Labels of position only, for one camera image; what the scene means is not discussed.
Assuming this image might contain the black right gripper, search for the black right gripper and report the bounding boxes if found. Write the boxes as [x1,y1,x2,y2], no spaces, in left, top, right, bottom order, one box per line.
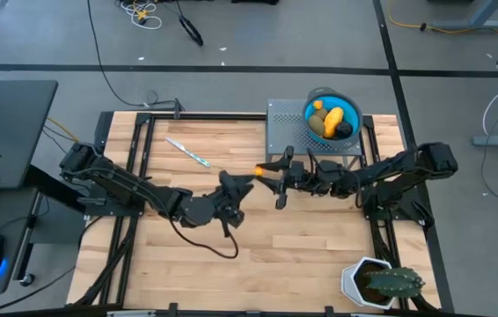
[256,145,321,211]

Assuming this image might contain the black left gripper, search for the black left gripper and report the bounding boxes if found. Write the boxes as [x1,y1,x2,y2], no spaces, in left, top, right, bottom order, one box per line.
[211,170,258,230]

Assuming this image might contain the yellow mango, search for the yellow mango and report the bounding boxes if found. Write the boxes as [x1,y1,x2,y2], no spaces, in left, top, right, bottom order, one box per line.
[322,107,346,139]

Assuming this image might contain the dark avocado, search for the dark avocado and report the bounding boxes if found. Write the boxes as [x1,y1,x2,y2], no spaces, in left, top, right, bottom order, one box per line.
[334,121,355,140]

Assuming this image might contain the blue collapsible colander bowl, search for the blue collapsible colander bowl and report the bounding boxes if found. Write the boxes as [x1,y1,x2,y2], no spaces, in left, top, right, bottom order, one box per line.
[302,86,363,150]

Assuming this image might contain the grey perforated metal stand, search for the grey perforated metal stand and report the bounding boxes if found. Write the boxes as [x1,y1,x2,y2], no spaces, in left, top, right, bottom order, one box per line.
[265,98,363,171]

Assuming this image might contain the white hexagonal plant pot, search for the white hexagonal plant pot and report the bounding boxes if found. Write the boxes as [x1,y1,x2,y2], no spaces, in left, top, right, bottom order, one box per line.
[341,256,398,311]

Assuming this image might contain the green cactus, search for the green cactus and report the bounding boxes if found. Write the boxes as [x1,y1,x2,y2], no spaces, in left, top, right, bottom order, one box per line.
[363,266,426,299]

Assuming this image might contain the black desk foot beam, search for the black desk foot beam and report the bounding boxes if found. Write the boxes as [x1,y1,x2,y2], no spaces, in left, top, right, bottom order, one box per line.
[24,164,94,212]

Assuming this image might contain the silver desk leg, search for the silver desk leg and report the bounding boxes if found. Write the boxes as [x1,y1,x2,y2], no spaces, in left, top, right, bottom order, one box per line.
[11,191,43,283]

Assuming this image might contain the grey desk top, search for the grey desk top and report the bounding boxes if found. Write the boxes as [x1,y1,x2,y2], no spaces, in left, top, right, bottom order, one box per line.
[0,80,59,190]

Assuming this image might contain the black aluminium table frame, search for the black aluminium table frame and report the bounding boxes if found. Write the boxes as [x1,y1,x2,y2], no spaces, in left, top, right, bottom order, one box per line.
[66,109,455,317]

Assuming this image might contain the black strap loop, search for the black strap loop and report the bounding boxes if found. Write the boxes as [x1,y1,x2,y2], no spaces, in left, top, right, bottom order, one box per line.
[173,0,205,48]

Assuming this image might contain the yellow cable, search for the yellow cable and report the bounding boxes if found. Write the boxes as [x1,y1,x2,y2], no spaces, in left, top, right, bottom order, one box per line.
[387,0,498,52]
[46,117,81,143]

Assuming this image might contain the thin black floor cable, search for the thin black floor cable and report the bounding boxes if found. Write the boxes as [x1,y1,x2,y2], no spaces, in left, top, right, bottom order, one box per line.
[85,0,178,109]

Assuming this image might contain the white cable bundle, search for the white cable bundle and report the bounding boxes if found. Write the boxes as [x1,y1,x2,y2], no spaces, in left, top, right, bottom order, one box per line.
[119,0,163,31]

